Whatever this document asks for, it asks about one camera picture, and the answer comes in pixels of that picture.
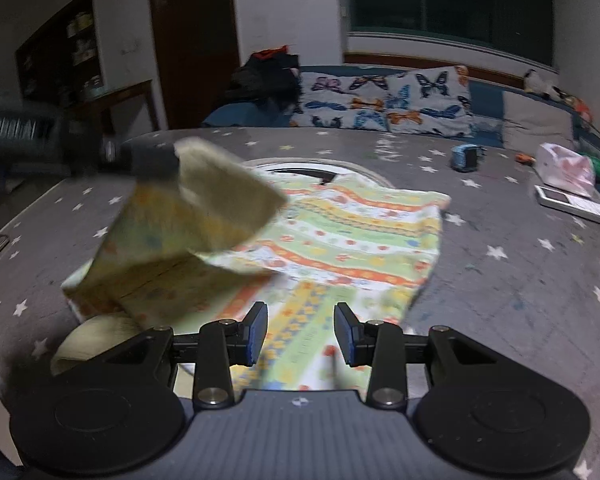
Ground dark clothing pile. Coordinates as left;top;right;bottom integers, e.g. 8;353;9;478
225;46;302;111

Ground wooden side table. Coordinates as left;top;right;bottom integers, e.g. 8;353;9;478
72;79;161;137

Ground white round ring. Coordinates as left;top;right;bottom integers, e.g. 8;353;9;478
242;158;392;189

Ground dark wooden door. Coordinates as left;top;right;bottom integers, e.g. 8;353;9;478
146;0;242;132

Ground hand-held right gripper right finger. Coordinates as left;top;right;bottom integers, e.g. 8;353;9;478
333;302;502;409

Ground white flat box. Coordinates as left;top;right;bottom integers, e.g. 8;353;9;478
534;185;600;226

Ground wall shelf cabinet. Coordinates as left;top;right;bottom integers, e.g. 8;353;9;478
15;0;103;106

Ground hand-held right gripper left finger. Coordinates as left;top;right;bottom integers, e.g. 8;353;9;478
98;302;270;409

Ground butterfly print pillow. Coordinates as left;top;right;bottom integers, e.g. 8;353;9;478
351;65;476;137
289;72;406;131

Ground grey pillow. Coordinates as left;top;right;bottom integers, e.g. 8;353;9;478
500;91;577;150

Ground small blue toy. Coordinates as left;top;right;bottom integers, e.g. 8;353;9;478
450;143;485;175

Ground grey star-print blanket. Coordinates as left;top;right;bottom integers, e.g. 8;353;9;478
0;127;600;480

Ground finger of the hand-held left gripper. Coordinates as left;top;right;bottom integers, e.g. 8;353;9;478
100;139;182;182

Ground colourful striped floral cloth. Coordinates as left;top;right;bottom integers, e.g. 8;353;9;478
50;137;454;394

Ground pink white plastic bag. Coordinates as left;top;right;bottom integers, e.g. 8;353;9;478
534;142;597;198

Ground blue bed mattress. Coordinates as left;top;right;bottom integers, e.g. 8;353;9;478
201;62;600;211

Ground stuffed toy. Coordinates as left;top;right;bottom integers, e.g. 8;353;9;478
523;69;571;101

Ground dark window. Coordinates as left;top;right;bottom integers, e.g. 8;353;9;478
346;0;555;67

